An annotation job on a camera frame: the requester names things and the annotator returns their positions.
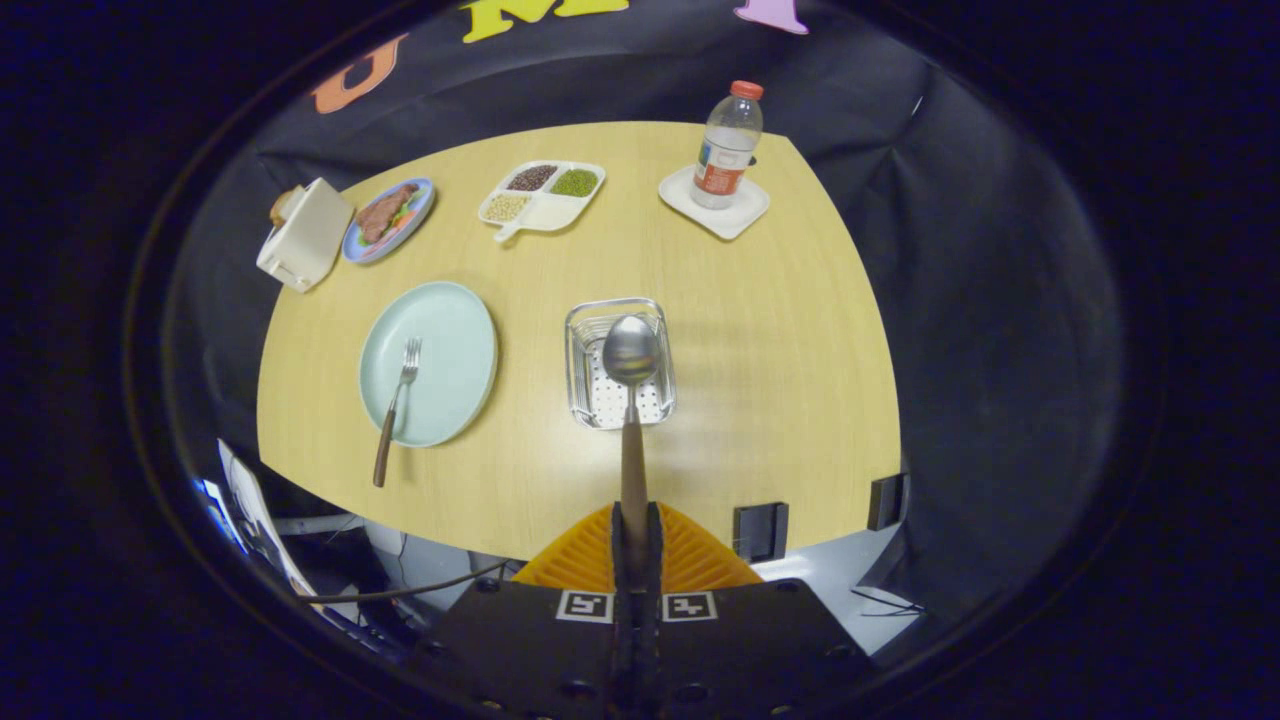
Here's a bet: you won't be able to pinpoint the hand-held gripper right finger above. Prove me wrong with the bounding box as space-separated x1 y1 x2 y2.
637 503 871 720

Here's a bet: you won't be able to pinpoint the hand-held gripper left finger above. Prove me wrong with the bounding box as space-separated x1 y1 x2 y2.
415 503 638 720

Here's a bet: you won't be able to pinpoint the metal spoon wooden handle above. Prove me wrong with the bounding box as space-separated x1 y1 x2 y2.
600 315 663 583

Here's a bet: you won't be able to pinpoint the metal fork wooden handle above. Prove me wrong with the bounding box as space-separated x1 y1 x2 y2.
373 338 423 489

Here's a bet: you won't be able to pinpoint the perforated metal tray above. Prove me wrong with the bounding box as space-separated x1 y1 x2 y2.
565 297 678 431

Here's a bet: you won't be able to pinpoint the light green round plate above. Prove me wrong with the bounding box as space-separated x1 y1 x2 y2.
358 281 499 448

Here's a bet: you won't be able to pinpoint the white paper sheets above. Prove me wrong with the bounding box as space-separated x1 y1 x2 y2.
218 440 323 601

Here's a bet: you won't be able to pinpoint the white square coaster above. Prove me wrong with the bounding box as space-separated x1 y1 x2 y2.
658 163 771 241

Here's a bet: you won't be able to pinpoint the white divided dish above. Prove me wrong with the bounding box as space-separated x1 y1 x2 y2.
478 160 607 244

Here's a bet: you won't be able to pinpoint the black backdrop cloth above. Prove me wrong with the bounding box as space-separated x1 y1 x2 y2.
165 0 1126 641

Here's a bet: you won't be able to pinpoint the blue round plate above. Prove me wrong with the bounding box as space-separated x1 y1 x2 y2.
342 177 437 265

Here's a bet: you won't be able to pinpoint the brown steak piece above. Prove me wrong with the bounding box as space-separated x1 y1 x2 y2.
357 184 421 244

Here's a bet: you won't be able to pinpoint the clear bottle red cap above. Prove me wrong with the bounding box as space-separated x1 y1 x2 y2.
690 80 765 210

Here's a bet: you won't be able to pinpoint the white toaster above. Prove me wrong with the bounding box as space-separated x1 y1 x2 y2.
256 177 355 294

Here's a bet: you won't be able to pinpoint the black table bracket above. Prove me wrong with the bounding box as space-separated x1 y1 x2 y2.
868 473 909 531
733 502 790 563

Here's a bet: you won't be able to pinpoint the dark cable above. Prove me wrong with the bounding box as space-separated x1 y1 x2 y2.
300 560 521 606

